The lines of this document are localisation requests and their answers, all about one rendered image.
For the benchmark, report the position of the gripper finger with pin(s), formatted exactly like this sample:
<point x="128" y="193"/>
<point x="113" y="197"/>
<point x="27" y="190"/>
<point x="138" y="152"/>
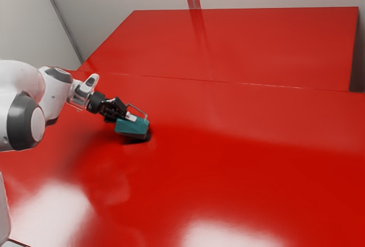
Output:
<point x="137" y="110"/>

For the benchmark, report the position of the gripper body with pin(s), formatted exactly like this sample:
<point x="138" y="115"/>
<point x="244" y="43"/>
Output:
<point x="98" y="104"/>

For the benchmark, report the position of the teal faceted mug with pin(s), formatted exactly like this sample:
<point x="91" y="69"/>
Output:
<point x="131" y="127"/>

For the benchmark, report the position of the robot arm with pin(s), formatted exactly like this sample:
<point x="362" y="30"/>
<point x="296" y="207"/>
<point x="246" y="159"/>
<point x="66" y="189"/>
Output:
<point x="25" y="93"/>

